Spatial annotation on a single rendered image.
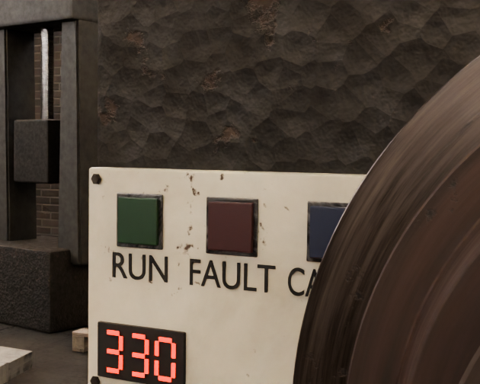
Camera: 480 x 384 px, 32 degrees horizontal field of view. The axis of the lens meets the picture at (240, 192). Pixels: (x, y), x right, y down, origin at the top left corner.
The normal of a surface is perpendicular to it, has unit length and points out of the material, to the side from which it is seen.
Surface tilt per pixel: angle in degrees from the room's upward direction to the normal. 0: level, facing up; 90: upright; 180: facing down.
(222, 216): 90
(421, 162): 90
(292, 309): 90
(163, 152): 90
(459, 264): 61
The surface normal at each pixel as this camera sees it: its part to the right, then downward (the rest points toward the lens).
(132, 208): -0.45, 0.04
